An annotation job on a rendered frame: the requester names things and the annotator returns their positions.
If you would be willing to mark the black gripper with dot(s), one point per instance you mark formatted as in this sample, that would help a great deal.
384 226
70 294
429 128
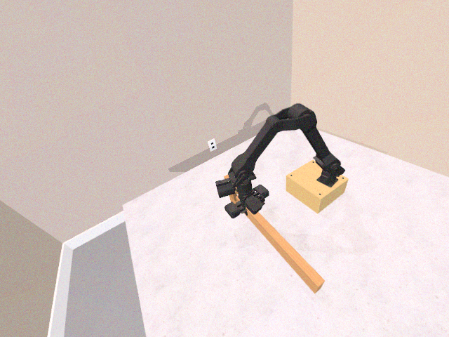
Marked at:
234 210

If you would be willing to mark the brown wooden post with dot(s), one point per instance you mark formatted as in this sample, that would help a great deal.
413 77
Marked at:
232 196

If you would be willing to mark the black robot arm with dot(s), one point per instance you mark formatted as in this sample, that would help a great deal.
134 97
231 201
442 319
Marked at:
288 119

